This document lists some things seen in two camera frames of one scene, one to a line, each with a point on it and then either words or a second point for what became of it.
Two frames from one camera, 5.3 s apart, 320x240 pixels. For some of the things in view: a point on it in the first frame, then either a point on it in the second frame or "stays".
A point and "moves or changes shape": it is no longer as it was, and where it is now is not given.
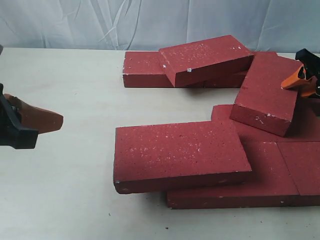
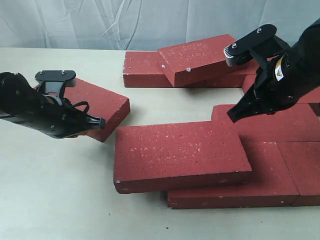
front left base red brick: x=270 y=184 stays
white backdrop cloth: x=282 y=26 stays
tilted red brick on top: x=205 y=60 stays
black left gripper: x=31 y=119 → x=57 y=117
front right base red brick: x=302 y=159 stays
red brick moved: x=262 y=103 moves or changes shape
